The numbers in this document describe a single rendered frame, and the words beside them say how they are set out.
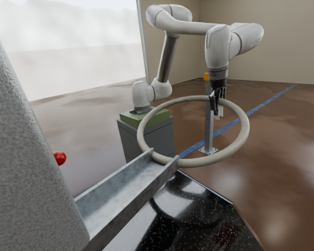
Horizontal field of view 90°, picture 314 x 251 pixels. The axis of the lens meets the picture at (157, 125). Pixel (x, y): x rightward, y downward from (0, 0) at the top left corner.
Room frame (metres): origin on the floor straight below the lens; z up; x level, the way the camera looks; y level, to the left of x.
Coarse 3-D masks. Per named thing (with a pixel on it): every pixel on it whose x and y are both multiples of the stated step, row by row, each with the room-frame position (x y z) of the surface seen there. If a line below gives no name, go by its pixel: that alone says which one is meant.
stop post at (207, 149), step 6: (204, 78) 1.88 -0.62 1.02; (210, 90) 1.83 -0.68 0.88; (210, 108) 1.83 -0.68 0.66; (210, 114) 1.82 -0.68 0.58; (210, 120) 1.83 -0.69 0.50; (210, 126) 1.83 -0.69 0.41; (210, 132) 1.83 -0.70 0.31; (204, 138) 1.88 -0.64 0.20; (210, 138) 1.84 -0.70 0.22; (204, 144) 1.88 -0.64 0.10; (210, 144) 1.84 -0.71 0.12; (198, 150) 1.89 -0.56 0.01; (204, 150) 1.87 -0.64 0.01; (210, 150) 1.85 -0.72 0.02; (216, 150) 1.84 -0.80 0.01
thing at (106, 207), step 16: (144, 160) 0.46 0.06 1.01; (176, 160) 0.43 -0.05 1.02; (112, 176) 0.35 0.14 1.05; (128, 176) 0.40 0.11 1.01; (144, 176) 0.40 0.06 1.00; (160, 176) 0.35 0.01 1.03; (96, 192) 0.31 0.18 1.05; (112, 192) 0.33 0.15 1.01; (128, 192) 0.33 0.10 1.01; (144, 192) 0.29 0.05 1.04; (80, 208) 0.27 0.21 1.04; (96, 208) 0.28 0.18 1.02; (112, 208) 0.28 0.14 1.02; (128, 208) 0.25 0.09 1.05; (96, 224) 0.24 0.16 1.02; (112, 224) 0.21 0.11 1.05; (96, 240) 0.18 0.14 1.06
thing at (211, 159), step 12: (192, 96) 0.86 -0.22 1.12; (204, 96) 0.83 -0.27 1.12; (156, 108) 0.83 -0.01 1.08; (240, 108) 0.65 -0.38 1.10; (144, 120) 0.75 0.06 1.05; (240, 120) 0.59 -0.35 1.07; (240, 132) 0.51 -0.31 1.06; (144, 144) 0.56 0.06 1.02; (240, 144) 0.46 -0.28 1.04; (156, 156) 0.49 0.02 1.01; (216, 156) 0.42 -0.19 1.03; (228, 156) 0.43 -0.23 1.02
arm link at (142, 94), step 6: (138, 84) 1.38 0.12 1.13; (144, 84) 1.39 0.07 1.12; (132, 90) 1.41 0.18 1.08; (138, 90) 1.36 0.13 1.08; (144, 90) 1.37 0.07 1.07; (150, 90) 1.40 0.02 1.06; (132, 96) 1.40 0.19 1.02; (138, 96) 1.35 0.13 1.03; (144, 96) 1.36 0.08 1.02; (150, 96) 1.39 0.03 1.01; (138, 102) 1.35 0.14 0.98; (144, 102) 1.35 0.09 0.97; (150, 102) 1.41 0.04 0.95
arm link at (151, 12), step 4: (160, 4) 1.21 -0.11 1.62; (164, 4) 1.20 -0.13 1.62; (148, 8) 1.20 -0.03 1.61; (152, 8) 1.16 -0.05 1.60; (156, 8) 1.13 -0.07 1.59; (160, 8) 1.12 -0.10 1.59; (164, 8) 1.15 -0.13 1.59; (168, 8) 1.17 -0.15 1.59; (148, 12) 1.17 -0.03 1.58; (152, 12) 1.13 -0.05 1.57; (156, 12) 1.11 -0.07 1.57; (168, 12) 1.16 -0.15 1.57; (148, 16) 1.17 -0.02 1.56; (152, 16) 1.12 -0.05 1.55; (148, 20) 1.19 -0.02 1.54; (152, 20) 1.13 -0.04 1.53; (152, 24) 1.15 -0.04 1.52
